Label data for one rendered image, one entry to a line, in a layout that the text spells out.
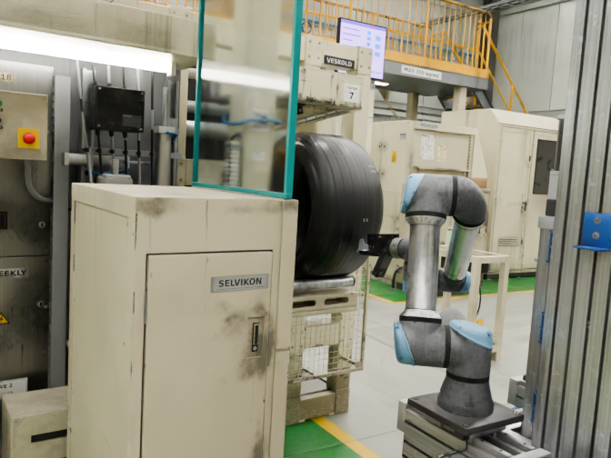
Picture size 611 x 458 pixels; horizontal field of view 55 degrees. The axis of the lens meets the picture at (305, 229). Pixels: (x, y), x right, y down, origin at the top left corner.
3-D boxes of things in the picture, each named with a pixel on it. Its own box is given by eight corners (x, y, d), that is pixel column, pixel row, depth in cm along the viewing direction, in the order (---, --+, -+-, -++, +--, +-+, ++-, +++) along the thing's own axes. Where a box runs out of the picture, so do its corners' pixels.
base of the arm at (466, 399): (505, 411, 160) (508, 376, 159) (465, 421, 152) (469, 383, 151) (464, 392, 173) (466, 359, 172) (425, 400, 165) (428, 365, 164)
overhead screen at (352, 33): (336, 73, 592) (340, 16, 587) (334, 73, 596) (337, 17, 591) (383, 80, 624) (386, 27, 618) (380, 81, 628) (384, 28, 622)
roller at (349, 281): (275, 283, 223) (278, 294, 222) (280, 278, 220) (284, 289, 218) (347, 278, 243) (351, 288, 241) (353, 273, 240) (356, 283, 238)
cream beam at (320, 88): (247, 93, 239) (249, 55, 237) (220, 97, 259) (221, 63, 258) (363, 109, 273) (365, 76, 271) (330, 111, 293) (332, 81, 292)
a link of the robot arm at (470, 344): (495, 381, 155) (499, 331, 154) (443, 375, 157) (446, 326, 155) (485, 365, 167) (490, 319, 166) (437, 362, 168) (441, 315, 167)
